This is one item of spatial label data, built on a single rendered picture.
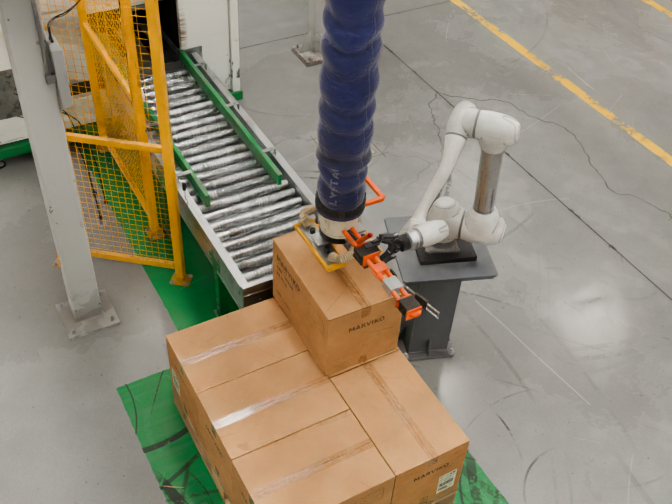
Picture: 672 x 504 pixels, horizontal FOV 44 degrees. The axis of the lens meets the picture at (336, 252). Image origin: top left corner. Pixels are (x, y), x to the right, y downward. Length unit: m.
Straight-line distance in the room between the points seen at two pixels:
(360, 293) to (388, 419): 0.59
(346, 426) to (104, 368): 1.59
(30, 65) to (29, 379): 1.77
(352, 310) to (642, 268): 2.57
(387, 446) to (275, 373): 0.65
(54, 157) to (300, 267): 1.33
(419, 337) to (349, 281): 0.98
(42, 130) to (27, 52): 0.41
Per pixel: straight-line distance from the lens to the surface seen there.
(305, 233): 3.85
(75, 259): 4.76
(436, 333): 4.77
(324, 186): 3.57
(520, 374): 4.92
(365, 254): 3.59
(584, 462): 4.66
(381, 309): 3.86
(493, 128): 3.85
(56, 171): 4.37
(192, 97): 5.84
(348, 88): 3.24
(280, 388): 3.98
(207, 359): 4.10
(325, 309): 3.76
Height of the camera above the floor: 3.70
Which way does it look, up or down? 43 degrees down
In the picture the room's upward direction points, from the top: 4 degrees clockwise
